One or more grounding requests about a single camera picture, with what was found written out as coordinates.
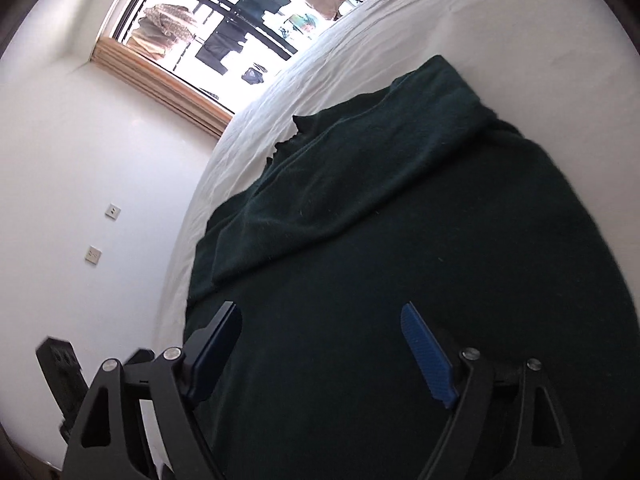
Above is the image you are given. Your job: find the dark green sweater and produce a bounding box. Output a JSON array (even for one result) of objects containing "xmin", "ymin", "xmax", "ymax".
[{"xmin": 185, "ymin": 55, "xmax": 640, "ymax": 480}]

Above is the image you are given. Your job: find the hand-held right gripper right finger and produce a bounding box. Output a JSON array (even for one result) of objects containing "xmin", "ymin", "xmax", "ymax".
[{"xmin": 400, "ymin": 302, "xmax": 584, "ymax": 480}]

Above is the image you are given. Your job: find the patterned hanging garment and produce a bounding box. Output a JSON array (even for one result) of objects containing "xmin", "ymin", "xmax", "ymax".
[{"xmin": 131, "ymin": 4, "xmax": 202, "ymax": 59}]

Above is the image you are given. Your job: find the row of dark hanging clothes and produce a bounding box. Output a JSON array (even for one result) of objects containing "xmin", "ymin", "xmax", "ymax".
[{"xmin": 195, "ymin": 30, "xmax": 252, "ymax": 77}]

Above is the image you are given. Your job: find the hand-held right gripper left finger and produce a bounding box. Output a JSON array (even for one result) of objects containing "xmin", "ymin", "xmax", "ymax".
[{"xmin": 62, "ymin": 301, "xmax": 244, "ymax": 480}]

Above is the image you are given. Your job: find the beige curtain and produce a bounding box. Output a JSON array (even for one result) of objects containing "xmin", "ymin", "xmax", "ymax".
[{"xmin": 92, "ymin": 37, "xmax": 234, "ymax": 139}]

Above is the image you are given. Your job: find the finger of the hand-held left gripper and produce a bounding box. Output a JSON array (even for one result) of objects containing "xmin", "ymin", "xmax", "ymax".
[{"xmin": 35, "ymin": 337, "xmax": 85, "ymax": 445}]

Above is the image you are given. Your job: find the bed with white sheet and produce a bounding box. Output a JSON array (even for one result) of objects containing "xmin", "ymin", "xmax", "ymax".
[{"xmin": 142, "ymin": 0, "xmax": 626, "ymax": 480}]

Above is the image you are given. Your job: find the small dark hanging underwear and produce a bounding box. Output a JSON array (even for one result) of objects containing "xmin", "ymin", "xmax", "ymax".
[{"xmin": 241, "ymin": 62, "xmax": 269, "ymax": 85}]

